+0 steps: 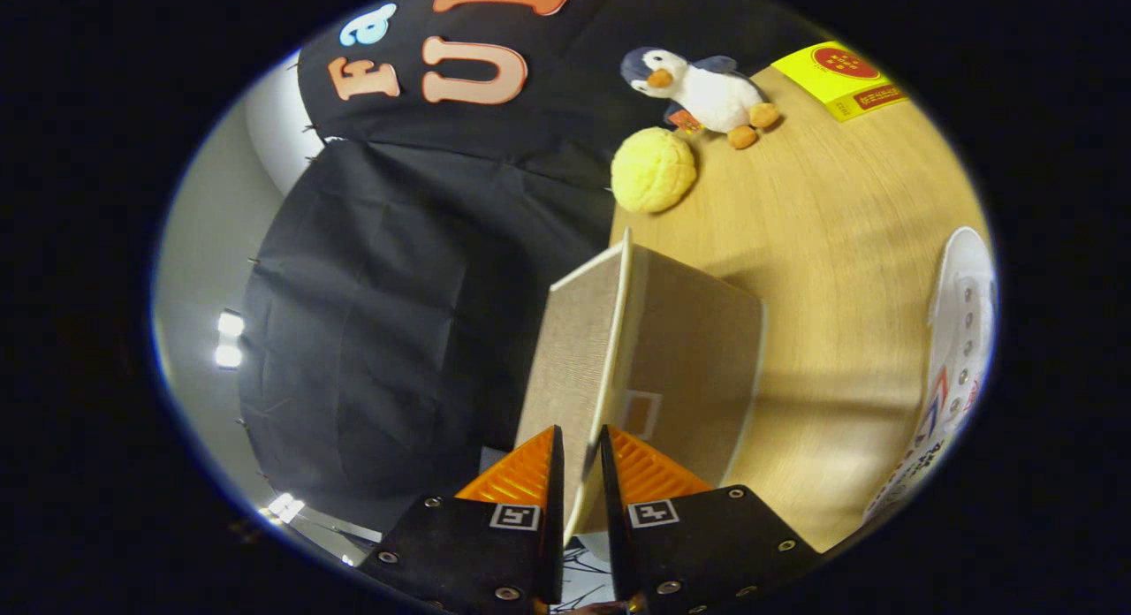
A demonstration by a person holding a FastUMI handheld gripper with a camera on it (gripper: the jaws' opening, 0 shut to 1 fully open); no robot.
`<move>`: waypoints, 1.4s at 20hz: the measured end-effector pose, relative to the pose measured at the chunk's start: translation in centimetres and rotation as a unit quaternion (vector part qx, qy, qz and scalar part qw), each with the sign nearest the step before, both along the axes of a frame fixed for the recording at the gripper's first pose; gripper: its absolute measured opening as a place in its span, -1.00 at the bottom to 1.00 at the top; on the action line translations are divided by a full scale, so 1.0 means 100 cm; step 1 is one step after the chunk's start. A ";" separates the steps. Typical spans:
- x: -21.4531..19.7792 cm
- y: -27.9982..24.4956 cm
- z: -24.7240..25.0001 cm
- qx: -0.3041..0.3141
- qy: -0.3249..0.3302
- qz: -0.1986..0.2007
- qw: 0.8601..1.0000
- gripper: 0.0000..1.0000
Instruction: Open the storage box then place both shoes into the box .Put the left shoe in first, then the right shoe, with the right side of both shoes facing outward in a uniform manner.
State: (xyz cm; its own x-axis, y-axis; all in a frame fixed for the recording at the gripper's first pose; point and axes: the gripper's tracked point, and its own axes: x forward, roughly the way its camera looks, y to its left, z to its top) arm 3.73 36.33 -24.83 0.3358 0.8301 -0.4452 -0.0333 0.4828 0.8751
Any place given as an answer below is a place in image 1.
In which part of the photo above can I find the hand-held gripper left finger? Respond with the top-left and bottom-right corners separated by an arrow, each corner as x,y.
358,425 -> 566,614

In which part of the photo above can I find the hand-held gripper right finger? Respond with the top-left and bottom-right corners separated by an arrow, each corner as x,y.
599,425 -> 823,615

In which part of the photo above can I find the white canvas shoe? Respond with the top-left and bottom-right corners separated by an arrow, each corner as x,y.
863,227 -> 999,523

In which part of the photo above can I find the yellow plush toy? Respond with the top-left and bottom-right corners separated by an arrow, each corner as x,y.
611,127 -> 698,215

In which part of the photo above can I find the penguin plush toy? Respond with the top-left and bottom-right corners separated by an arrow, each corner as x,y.
620,47 -> 782,150

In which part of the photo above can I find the yellow book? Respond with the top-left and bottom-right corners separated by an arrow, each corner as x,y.
771,41 -> 909,123

